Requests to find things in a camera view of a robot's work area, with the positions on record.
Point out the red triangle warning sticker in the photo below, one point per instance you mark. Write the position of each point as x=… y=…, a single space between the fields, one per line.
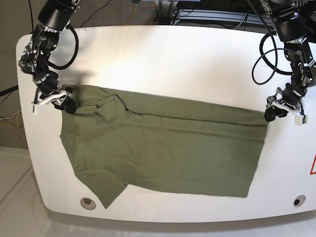
x=313 y=168

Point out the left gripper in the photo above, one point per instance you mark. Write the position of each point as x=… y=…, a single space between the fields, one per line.
x=285 y=101

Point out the left table grommet hole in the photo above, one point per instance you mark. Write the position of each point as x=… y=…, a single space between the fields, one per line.
x=88 y=203

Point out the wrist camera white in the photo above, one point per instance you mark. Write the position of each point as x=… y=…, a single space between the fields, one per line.
x=37 y=109
x=300 y=120

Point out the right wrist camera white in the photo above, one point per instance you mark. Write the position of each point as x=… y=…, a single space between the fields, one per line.
x=37 y=109

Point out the aluminium frame rail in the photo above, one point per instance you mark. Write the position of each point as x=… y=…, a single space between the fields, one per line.
x=218 y=16

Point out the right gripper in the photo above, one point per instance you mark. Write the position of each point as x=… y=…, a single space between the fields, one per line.
x=62 y=99

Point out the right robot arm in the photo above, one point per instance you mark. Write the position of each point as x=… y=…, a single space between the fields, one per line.
x=53 y=18

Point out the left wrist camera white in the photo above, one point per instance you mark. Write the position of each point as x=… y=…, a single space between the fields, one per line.
x=300 y=120

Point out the olive green T-shirt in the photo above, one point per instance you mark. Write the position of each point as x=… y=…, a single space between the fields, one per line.
x=118 y=138

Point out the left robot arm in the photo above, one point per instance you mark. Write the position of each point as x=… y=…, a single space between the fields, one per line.
x=294 y=22

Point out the table grommet hole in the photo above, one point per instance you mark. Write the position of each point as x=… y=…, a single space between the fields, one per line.
x=88 y=203
x=299 y=201

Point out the right table grommet hole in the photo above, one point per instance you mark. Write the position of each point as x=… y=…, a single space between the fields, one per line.
x=299 y=201

